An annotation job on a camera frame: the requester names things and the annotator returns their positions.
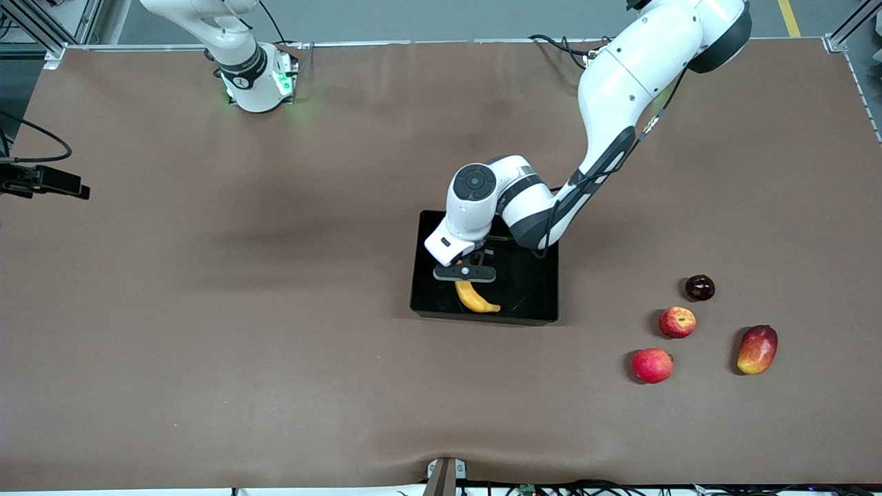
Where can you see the dark purple plum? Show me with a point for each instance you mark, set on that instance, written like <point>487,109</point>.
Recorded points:
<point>700,288</point>

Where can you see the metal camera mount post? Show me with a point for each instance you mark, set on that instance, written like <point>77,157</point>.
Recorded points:
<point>444,479</point>

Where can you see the large table cover mat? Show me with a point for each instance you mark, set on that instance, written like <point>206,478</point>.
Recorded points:
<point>275,344</point>

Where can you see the red yellow mango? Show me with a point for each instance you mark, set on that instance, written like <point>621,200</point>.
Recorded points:
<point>757,350</point>

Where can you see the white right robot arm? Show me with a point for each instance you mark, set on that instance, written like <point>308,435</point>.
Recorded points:
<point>241,69</point>

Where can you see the aluminium frame strut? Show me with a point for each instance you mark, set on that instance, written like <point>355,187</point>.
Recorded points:
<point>34,24</point>
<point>851,22</point>

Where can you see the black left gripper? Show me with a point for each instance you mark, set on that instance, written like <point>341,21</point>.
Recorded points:
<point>489,257</point>

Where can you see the yellow banana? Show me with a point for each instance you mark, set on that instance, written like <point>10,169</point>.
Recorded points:
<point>475,300</point>

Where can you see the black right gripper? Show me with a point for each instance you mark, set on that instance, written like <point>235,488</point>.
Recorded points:
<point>31,178</point>

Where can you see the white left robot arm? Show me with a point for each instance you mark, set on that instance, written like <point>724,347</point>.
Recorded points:
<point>620,83</point>

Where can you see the black plastic tray box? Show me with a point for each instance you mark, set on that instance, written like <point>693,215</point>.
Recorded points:
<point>524,289</point>

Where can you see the plain round red apple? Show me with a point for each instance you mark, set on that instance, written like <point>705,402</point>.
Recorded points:
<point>652,366</point>

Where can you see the red yellow striped apple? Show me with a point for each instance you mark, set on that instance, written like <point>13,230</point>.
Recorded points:
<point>677,322</point>

